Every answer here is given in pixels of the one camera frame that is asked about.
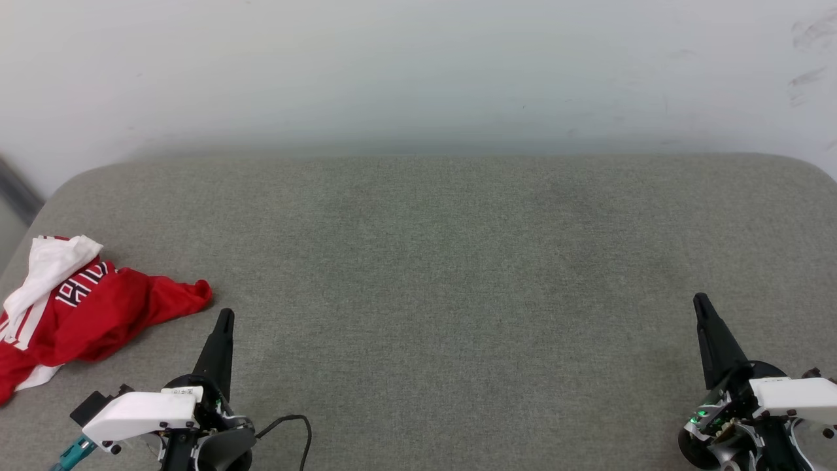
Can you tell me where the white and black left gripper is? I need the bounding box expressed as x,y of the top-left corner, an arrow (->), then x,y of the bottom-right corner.
82,309 -> 257,471

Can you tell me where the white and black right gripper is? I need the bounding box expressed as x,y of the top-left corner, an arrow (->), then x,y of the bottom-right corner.
678,292 -> 837,471

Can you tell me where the red and white basketball jersey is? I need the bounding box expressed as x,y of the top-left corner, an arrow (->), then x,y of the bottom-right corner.
0,234 -> 213,406

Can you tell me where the grey fabric sofa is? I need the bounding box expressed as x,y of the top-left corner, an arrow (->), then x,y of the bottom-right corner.
0,152 -> 837,471

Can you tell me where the thin black left gripper cable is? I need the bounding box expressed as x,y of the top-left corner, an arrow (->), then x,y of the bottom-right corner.
254,414 -> 313,471

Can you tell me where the left camera cable teal plug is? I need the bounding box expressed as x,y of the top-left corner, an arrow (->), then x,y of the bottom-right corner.
51,434 -> 99,471

